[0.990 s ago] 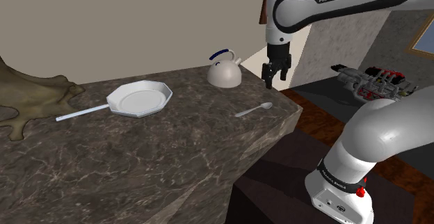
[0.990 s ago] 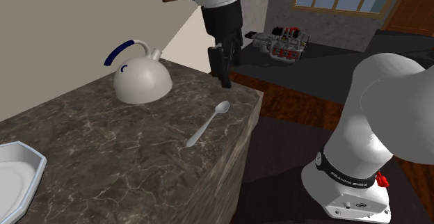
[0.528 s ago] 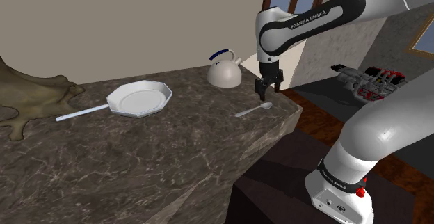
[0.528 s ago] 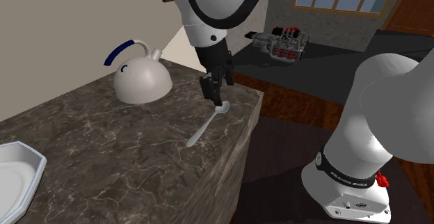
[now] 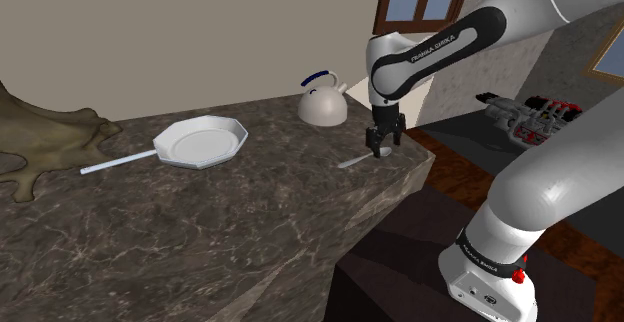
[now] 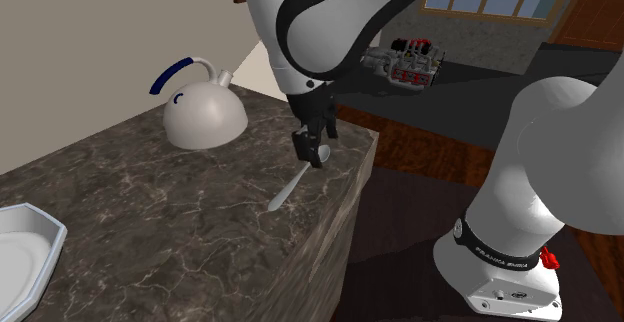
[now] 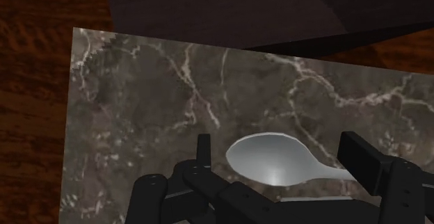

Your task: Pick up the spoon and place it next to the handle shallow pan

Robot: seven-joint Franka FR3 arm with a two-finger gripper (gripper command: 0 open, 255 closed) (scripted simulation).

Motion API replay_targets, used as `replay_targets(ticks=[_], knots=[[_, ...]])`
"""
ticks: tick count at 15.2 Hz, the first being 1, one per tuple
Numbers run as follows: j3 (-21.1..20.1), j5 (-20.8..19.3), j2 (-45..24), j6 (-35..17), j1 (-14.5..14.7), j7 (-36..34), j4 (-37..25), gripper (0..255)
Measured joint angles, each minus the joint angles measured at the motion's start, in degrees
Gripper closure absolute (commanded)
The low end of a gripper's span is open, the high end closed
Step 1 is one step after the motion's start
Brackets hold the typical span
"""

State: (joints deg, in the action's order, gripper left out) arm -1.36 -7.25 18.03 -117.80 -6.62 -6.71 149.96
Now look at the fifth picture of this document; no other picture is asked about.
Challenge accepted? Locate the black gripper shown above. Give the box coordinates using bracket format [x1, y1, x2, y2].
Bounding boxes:
[365, 102, 408, 160]

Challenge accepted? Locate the silver spoon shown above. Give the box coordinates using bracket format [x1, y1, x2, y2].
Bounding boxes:
[337, 146, 393, 170]

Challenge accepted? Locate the dark table with engine model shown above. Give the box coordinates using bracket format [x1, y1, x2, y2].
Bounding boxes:
[417, 91, 624, 260]

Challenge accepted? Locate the dark robot stand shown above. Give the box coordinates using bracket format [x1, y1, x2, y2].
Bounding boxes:
[323, 184, 602, 322]

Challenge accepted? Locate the white octagonal frying pan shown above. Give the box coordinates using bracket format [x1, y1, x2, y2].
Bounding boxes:
[79, 114, 250, 176]

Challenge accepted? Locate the gold framed window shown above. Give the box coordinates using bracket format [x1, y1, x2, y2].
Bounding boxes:
[581, 29, 624, 88]

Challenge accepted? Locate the olive brown lumpy shape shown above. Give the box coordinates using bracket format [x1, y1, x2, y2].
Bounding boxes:
[0, 79, 124, 204]

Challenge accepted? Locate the white kettle with blue handle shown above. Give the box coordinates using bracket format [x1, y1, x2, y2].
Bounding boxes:
[297, 69, 350, 128]

